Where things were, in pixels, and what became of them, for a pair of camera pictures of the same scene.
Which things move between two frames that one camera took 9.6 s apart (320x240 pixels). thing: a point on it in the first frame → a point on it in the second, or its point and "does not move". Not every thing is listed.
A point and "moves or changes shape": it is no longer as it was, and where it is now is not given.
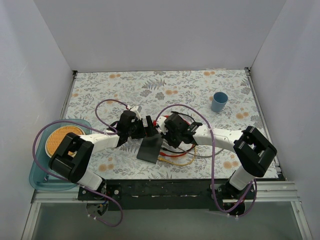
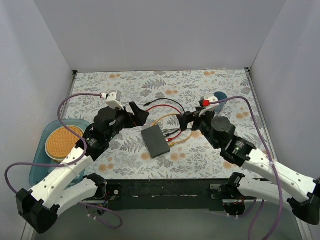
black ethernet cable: x=191 y=128 → x=167 y=135
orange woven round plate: x=55 y=137 does not move
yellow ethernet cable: x=173 y=163 moves or changes shape
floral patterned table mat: x=199 y=124 does not move
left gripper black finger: x=152 y=130 → x=140 y=117
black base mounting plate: x=166 y=195 does not move
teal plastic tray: x=41 y=176 does not move
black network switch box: x=150 y=148 moves or changes shape
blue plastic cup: x=219 y=101 does not move
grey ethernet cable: x=199 y=155 moves or changes shape
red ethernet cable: x=165 y=154 → x=178 y=135
